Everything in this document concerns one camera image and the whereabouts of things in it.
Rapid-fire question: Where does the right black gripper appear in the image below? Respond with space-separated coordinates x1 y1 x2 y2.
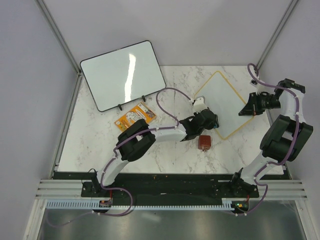
239 92 281 117

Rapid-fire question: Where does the small yellow framed whiteboard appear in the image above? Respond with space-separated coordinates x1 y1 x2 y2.
194 71 254 140

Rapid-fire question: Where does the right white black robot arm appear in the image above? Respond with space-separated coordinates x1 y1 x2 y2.
229 78 314 197

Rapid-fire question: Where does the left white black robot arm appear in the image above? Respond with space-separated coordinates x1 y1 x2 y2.
91 108 219 197

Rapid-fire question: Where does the large black framed whiteboard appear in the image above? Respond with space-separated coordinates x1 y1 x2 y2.
80 40 167 112

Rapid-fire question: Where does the brown square box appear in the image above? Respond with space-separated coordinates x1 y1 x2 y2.
198 135 212 152

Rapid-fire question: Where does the orange picture card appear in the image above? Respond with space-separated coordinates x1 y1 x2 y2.
114 102 157 132

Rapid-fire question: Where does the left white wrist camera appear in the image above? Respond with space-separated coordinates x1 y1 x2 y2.
192 96 207 113

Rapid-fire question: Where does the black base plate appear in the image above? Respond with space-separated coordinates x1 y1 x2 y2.
80 172 260 208

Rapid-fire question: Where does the light blue cable duct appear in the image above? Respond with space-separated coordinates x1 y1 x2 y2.
46 197 238 210

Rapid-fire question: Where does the aluminium rail frame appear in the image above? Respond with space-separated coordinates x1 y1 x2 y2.
35 179 83 200

